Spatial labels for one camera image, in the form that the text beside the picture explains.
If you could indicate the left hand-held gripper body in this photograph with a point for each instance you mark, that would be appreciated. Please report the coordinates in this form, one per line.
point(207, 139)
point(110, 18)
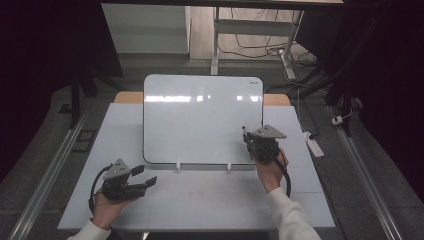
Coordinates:
point(116, 190)

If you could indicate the white whiteboard holder clip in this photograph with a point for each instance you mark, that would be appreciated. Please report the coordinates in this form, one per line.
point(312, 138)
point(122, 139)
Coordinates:
point(229, 167)
point(178, 166)

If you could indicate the person's left hand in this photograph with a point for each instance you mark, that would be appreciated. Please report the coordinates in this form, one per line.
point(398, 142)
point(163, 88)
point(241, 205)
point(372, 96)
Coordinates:
point(106, 210)

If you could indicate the aluminium floor rail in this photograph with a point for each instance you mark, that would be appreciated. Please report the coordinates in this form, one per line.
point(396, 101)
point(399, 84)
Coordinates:
point(366, 180)
point(46, 180)

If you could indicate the small white adapter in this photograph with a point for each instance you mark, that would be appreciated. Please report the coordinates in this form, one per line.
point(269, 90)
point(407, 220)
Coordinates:
point(337, 120)

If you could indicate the black metal stand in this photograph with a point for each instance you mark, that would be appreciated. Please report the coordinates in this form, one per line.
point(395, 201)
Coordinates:
point(76, 100)

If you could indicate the black floor plate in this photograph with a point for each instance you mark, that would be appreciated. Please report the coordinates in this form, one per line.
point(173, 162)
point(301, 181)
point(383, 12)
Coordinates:
point(84, 141)

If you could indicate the white desk frame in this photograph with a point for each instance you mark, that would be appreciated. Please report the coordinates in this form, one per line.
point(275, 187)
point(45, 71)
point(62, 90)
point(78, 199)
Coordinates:
point(253, 27)

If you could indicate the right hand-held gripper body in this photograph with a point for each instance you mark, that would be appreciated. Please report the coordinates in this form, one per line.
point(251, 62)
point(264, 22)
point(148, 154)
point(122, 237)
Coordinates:
point(265, 148)

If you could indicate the black plug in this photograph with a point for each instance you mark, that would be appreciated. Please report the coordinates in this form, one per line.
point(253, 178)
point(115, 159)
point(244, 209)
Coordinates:
point(312, 136)

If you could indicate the person's right hand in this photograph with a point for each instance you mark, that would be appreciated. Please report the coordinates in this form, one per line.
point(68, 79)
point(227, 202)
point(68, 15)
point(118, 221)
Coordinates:
point(271, 175)

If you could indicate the dark curtain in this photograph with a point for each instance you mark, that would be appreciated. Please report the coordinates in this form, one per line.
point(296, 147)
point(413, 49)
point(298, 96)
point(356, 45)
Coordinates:
point(40, 66)
point(390, 73)

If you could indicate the white power strip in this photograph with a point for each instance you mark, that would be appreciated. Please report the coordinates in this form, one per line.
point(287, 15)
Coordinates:
point(315, 146)

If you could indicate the white dry-erase whiteboard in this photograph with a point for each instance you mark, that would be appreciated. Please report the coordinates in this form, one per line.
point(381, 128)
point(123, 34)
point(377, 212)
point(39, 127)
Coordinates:
point(200, 126)

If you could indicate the pale table cover sheet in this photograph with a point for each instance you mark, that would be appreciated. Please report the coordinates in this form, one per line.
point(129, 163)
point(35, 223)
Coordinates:
point(200, 203)

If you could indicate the white cabinet panel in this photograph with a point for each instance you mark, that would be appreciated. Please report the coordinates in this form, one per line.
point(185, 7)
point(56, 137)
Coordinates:
point(146, 30)

